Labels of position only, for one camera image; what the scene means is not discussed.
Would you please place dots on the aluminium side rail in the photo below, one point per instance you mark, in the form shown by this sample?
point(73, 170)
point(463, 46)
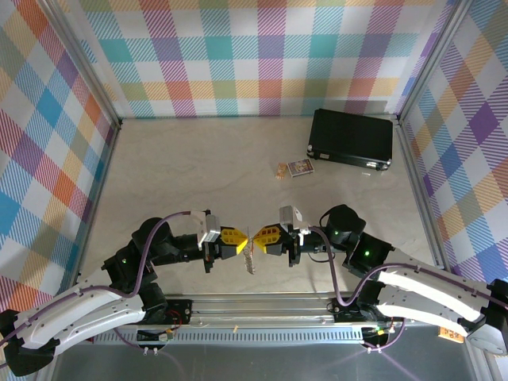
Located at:
point(105, 178)
point(422, 198)

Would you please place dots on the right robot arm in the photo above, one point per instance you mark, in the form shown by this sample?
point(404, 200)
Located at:
point(428, 289)

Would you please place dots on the aluminium frame post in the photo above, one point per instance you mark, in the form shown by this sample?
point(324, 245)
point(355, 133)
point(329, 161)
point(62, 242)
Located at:
point(87, 59)
point(430, 59)

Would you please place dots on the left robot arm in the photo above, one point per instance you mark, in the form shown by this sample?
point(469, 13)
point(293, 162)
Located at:
point(79, 317)

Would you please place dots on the small power connector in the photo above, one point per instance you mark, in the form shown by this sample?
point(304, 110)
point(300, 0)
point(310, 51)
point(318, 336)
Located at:
point(166, 336)
point(377, 331)

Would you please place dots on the orange tag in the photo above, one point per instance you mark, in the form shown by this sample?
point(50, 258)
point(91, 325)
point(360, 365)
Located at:
point(446, 333)

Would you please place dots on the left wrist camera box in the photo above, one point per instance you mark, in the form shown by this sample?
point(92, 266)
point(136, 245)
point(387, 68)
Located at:
point(210, 232)

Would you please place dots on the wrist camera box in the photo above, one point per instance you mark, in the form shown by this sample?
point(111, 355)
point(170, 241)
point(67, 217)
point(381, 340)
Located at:
point(210, 232)
point(287, 216)

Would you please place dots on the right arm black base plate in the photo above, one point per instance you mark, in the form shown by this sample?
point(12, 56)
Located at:
point(345, 311)

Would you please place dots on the black hard case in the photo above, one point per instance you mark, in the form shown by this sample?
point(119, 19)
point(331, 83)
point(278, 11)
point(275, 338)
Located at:
point(349, 135)

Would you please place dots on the small orange paper packet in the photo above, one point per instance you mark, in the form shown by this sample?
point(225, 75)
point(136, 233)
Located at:
point(281, 171)

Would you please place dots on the playing card box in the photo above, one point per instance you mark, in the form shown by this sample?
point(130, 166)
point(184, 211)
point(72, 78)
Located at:
point(300, 167)

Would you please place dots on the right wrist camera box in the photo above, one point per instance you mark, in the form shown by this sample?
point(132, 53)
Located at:
point(287, 216)

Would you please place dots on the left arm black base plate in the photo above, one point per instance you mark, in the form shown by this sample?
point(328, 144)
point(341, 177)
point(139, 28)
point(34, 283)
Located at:
point(178, 311)

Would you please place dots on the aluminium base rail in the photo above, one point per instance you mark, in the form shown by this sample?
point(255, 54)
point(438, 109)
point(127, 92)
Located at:
point(258, 305)

